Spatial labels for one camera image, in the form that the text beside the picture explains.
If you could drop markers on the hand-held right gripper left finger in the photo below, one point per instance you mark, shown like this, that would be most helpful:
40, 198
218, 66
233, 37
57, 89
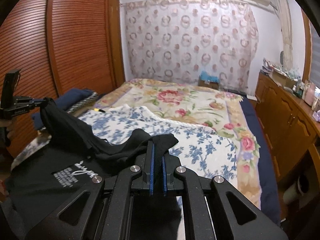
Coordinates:
150, 170

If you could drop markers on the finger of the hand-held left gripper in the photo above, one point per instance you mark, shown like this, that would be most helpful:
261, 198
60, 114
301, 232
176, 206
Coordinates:
35, 101

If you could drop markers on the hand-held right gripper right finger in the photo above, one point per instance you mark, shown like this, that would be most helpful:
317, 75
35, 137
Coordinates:
165, 175

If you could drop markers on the black printed T-shirt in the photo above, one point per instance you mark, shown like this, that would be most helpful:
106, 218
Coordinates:
70, 135

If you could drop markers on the folded navy blanket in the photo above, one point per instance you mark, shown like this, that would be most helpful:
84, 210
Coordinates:
72, 97

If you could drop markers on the blue and white floral sheet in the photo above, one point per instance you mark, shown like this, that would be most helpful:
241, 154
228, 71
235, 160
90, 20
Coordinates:
200, 150

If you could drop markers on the grey striped cloth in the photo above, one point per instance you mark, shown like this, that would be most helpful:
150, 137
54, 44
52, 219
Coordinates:
85, 102

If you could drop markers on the wooden louvered wardrobe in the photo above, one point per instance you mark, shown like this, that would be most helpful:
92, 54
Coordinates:
75, 42

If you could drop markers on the floral blanket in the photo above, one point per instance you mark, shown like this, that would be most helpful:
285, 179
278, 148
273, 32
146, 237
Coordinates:
190, 100

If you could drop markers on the navy bed sheet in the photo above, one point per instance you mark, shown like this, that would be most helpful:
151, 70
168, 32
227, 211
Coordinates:
265, 167

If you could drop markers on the small cardboard box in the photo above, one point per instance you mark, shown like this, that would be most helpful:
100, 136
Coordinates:
208, 84

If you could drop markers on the wooden side cabinet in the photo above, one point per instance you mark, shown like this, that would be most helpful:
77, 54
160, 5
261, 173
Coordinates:
282, 115

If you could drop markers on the open cardboard box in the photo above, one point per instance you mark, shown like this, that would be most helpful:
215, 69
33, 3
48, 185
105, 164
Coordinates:
281, 78

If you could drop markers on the small white fan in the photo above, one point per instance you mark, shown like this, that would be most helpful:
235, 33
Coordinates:
281, 57

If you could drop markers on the grey window blind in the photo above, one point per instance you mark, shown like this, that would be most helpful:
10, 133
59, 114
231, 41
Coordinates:
316, 60

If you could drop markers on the tied lace curtain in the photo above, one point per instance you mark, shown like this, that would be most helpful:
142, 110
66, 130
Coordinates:
285, 25

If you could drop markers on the circle patterned wall curtain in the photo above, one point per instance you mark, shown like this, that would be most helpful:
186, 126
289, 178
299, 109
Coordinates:
190, 42

